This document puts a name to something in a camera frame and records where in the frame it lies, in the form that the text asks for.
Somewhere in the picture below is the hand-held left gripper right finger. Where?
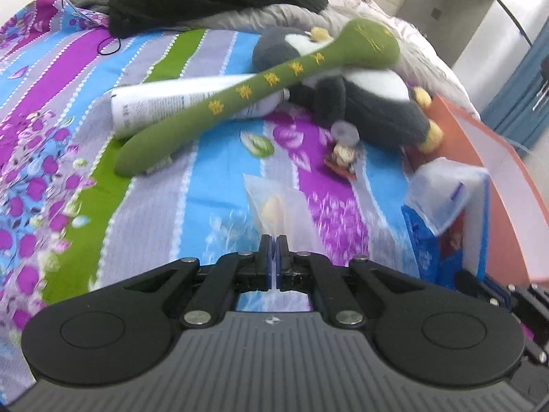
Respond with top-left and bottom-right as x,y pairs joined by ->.
276,234 -> 426,328

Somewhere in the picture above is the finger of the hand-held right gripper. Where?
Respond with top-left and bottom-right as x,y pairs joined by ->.
455,268 -> 522,315

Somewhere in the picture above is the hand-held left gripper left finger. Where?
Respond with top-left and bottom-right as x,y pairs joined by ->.
122,234 -> 275,328

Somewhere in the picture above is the clear plastic bag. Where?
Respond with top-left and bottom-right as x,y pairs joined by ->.
242,173 -> 336,267

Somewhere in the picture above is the orange cardboard box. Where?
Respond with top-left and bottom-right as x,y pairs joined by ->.
403,94 -> 549,286

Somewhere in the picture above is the blue tissue packet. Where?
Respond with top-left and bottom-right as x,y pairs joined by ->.
401,157 -> 492,286

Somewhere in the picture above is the small wrapped candy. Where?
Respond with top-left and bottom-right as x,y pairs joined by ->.
323,143 -> 358,181

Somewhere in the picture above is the clear plastic cap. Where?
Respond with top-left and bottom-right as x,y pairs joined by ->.
332,121 -> 359,147

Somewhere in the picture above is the green plush stick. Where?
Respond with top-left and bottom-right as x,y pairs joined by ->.
117,18 -> 402,177

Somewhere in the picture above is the grey penguin plush toy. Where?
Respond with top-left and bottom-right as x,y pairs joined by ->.
252,26 -> 445,156

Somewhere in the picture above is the blue curtain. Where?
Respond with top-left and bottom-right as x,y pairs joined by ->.
480,38 -> 549,156

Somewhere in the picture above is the white tube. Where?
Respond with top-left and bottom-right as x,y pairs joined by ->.
110,75 -> 292,140

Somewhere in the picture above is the floral striped bed sheet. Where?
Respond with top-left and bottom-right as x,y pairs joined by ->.
0,0 -> 443,396

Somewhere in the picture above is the grey fluffy blanket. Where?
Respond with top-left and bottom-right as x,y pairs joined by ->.
189,0 -> 481,122

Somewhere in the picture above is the black hair tie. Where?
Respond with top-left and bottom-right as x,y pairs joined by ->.
97,36 -> 123,57

